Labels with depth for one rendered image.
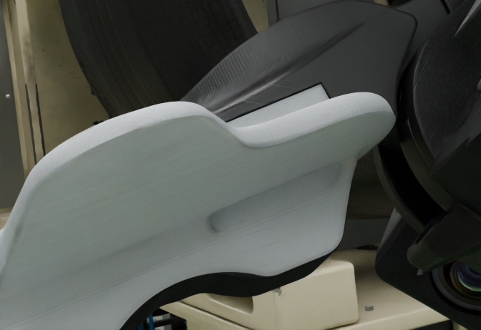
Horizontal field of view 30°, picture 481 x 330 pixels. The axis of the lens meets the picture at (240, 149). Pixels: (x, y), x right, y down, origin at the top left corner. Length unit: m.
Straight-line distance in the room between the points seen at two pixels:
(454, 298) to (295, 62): 0.10
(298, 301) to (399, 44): 0.70
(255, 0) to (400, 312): 0.52
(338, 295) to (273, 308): 0.07
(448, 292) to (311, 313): 0.62
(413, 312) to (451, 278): 0.69
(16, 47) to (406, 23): 1.28
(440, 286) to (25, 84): 1.20
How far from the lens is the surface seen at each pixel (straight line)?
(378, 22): 0.16
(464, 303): 0.23
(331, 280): 0.86
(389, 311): 0.92
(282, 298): 0.84
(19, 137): 1.44
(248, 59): 0.15
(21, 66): 1.41
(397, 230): 0.23
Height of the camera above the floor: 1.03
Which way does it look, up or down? 3 degrees down
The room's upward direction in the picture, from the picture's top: 6 degrees counter-clockwise
